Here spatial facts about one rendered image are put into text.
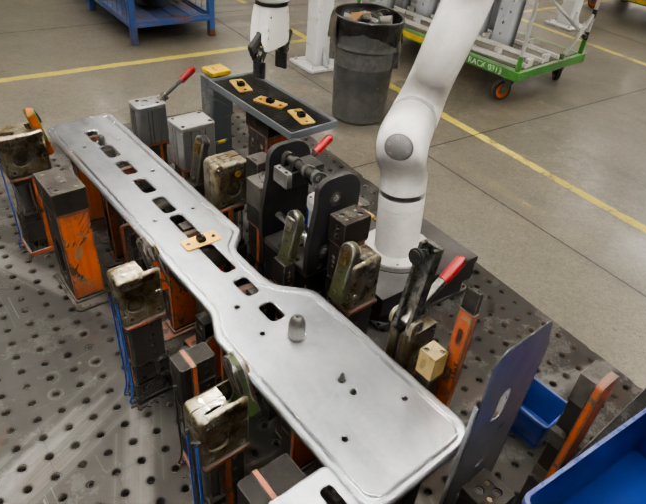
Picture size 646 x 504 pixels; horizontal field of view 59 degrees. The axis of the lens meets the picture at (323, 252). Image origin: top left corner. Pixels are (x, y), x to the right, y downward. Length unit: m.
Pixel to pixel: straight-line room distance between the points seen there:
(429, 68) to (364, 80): 2.75
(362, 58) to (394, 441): 3.30
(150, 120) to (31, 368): 0.74
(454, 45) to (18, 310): 1.21
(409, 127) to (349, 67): 2.76
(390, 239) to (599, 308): 1.67
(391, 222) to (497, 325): 0.40
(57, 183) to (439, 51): 0.90
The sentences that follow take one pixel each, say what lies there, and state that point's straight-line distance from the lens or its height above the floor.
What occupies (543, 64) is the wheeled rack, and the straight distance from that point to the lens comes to 5.17.
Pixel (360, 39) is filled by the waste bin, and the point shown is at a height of 0.61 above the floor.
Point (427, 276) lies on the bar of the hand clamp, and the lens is 0.94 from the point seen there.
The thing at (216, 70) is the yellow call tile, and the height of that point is 1.16.
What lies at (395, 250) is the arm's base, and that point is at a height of 0.85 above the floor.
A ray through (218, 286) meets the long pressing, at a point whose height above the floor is 1.00.
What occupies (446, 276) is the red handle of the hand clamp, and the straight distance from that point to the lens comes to 1.02.
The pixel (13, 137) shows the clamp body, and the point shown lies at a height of 1.06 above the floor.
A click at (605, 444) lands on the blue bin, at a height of 1.15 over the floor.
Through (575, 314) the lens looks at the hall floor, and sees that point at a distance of 2.91.
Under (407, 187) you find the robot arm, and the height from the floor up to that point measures 1.04.
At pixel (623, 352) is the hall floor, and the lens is 2.83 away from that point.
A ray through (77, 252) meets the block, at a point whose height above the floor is 0.86.
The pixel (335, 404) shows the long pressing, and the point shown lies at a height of 1.00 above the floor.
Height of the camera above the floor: 1.75
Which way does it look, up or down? 37 degrees down
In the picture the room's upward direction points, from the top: 5 degrees clockwise
